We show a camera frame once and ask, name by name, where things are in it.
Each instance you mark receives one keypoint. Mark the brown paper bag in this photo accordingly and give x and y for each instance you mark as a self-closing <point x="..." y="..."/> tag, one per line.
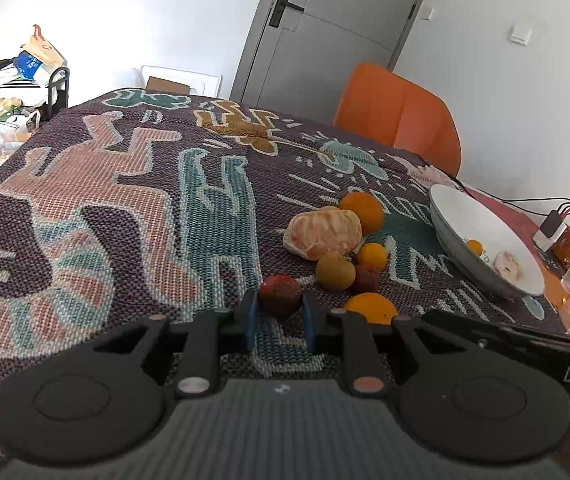
<point x="40" y="47"/>

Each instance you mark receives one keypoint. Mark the pale peeled fruit piece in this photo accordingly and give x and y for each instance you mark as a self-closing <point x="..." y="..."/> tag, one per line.
<point x="509" y="263"/>

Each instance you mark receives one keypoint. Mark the large orange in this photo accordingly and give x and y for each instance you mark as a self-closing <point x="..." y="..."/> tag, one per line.
<point x="363" y="211"/>
<point x="370" y="307"/>

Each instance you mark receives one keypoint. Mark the pile of plastic bags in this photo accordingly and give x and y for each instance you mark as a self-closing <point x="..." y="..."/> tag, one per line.
<point x="2" y="135"/>

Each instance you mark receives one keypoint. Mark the dark red lychee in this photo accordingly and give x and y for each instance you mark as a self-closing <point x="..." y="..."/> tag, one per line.
<point x="366" y="280"/>

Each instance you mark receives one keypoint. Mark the small white wall switch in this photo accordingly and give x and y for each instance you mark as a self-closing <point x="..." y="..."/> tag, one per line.
<point x="428" y="12"/>

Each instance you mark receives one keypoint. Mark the printed woven blanket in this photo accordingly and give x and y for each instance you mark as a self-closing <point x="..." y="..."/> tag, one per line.
<point x="115" y="200"/>

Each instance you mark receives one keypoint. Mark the small kumquat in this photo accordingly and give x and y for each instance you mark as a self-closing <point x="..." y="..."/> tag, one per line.
<point x="373" y="256"/>
<point x="474" y="247"/>

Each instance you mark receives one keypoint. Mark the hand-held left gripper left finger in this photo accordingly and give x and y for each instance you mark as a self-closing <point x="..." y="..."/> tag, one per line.
<point x="250" y="325"/>

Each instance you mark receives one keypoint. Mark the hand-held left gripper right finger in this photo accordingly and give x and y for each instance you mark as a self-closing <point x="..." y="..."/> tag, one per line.
<point x="310" y="322"/>

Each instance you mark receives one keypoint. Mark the black metal rack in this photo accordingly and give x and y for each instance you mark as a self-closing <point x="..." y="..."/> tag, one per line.
<point x="57" y="90"/>

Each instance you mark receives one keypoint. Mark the orange chair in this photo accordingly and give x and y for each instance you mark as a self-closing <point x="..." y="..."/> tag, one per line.
<point x="395" y="110"/>

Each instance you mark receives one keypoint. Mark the cardboard box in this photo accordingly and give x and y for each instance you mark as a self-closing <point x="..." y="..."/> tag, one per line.
<point x="167" y="85"/>

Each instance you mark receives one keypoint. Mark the grey door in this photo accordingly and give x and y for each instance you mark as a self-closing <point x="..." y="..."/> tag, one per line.
<point x="335" y="35"/>

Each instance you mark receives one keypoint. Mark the white and black charger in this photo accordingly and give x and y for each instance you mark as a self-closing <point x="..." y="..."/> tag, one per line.
<point x="551" y="230"/>

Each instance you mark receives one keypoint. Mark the yellow-green round fruit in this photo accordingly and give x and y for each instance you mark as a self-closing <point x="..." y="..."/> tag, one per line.
<point x="335" y="272"/>

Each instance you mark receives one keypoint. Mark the white bowl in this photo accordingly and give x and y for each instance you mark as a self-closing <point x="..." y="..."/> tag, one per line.
<point x="485" y="232"/>

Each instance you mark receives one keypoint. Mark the dark red strawberry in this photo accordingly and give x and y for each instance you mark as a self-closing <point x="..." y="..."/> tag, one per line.
<point x="280" y="296"/>

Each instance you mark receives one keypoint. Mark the blue and white bag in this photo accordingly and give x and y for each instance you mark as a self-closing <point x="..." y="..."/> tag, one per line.
<point x="30" y="66"/>

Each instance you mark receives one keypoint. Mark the peeled orange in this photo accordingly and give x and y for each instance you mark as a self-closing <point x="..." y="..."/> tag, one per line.
<point x="322" y="232"/>

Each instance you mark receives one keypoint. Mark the white board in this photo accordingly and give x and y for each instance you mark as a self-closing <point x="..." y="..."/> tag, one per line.
<point x="205" y="82"/>

